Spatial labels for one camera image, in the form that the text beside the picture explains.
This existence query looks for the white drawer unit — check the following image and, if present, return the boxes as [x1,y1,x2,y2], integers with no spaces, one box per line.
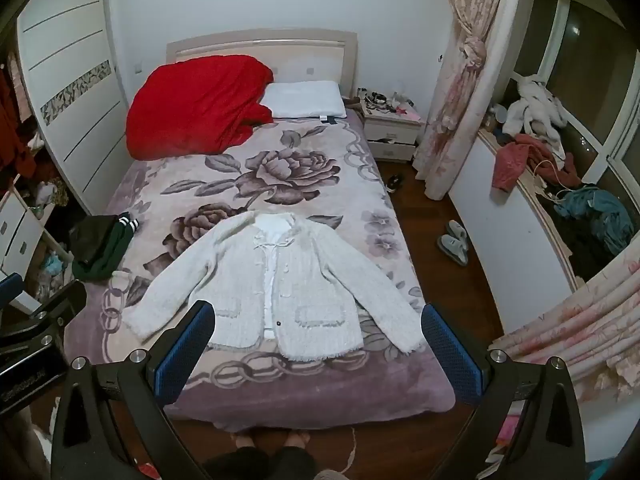
[0,175,66,311]

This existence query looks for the hanging red clothes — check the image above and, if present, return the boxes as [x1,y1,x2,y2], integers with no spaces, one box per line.
[0,67,38,176]

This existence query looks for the white windowsill cabinet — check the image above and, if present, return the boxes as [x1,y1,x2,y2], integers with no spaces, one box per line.
[447,130,586,336]

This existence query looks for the pink floral tied curtain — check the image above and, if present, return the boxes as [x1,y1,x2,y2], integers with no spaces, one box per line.
[412,0,538,201]

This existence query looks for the teal garment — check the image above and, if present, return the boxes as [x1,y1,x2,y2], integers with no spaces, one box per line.
[555,187,635,256]

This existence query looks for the dark cloth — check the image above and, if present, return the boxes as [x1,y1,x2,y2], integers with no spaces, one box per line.
[537,192,621,281]

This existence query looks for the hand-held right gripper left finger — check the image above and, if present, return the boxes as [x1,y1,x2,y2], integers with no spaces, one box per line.
[50,300,217,480]

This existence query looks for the white fuzzy jacket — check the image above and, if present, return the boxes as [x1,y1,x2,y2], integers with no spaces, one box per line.
[122,211,428,361]

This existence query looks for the person's legs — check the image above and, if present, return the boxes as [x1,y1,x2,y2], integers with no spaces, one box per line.
[200,430,326,480]

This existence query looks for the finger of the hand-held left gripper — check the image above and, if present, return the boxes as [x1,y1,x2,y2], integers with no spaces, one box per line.
[0,279,88,357]
[0,272,24,311]

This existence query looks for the red quilt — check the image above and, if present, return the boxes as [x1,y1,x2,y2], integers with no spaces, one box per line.
[125,54,275,161]

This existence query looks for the white nightstand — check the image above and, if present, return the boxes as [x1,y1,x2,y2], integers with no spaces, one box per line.
[360,105,423,162]

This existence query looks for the white wardrobe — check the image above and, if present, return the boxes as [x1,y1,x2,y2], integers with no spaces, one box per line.
[17,0,136,216]

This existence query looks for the floral purple blanket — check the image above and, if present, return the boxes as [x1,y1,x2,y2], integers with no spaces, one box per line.
[62,110,457,423]

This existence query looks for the bed with beige headboard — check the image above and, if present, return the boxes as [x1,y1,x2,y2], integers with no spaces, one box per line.
[62,29,457,423]

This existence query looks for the white cable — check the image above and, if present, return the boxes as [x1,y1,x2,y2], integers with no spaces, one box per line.
[532,160,601,196]

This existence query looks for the black cloth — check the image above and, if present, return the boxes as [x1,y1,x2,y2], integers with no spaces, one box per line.
[69,215,119,266]

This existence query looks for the white pillow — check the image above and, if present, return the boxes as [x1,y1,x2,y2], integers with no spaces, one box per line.
[261,80,347,120]

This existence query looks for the green garment with striped cuff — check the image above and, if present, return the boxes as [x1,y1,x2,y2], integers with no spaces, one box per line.
[72,213,142,282]

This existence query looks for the nightstand clutter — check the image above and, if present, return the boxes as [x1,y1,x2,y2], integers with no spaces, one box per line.
[356,88,421,117]

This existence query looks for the window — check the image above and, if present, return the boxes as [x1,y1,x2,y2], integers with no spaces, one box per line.
[510,0,640,186]

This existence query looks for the pink floral loose curtain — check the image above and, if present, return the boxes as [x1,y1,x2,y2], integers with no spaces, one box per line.
[487,242,640,396]

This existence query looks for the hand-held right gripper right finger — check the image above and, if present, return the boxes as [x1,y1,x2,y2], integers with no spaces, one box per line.
[421,304,587,480]

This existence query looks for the white clothes pile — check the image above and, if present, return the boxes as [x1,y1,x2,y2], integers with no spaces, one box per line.
[502,75,568,156]

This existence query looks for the red garment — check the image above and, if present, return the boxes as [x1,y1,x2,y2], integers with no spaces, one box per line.
[492,134,583,192]

